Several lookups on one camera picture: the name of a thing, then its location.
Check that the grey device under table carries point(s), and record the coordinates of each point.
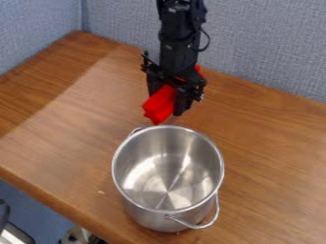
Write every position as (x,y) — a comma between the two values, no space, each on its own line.
(13,236)

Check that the white object under table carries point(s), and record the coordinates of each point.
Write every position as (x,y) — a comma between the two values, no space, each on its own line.
(79,235)

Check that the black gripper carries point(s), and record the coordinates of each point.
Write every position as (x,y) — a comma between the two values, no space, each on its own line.
(177,57)

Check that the red plastic block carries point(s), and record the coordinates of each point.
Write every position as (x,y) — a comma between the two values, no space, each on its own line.
(159,105)

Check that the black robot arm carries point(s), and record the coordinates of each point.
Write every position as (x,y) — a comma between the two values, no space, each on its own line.
(182,17)

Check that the metal pot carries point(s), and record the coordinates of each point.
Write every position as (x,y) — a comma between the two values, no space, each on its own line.
(168,171)

